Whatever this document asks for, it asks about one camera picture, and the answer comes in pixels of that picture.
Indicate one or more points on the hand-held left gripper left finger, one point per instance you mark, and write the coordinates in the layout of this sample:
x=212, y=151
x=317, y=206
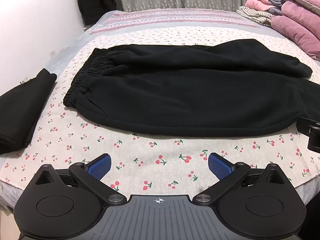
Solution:
x=100, y=166

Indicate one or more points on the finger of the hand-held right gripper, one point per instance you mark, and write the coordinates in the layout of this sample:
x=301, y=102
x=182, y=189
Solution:
x=306, y=125
x=314, y=142

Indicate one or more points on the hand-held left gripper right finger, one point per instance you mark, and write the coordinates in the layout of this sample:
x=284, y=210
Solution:
x=220, y=166

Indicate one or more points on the black pants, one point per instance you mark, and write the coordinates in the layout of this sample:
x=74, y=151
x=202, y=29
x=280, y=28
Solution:
x=180, y=92

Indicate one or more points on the cherry print bed sheet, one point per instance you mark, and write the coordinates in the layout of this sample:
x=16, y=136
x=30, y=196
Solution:
x=155, y=160

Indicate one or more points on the folded black cloth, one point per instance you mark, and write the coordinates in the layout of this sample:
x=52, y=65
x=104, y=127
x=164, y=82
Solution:
x=20, y=112

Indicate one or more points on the mauve velvet quilt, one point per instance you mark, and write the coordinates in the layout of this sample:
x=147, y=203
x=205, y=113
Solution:
x=297, y=22

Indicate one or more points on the grey bed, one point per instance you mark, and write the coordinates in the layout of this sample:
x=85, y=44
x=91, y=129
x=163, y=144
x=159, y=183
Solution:
x=62, y=55

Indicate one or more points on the striped folded cloth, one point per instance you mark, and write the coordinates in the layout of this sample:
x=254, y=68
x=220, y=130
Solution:
x=255, y=15

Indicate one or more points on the grey folded cloth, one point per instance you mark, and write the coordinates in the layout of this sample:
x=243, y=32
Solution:
x=275, y=5

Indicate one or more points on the pink folded clothes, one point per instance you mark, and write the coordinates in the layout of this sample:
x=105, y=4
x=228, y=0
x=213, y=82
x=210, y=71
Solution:
x=257, y=0

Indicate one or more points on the pink striped blanket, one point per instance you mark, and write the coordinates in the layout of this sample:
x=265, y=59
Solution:
x=175, y=18

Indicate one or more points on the black hanging jacket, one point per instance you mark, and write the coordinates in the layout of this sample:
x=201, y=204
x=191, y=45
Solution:
x=92, y=0

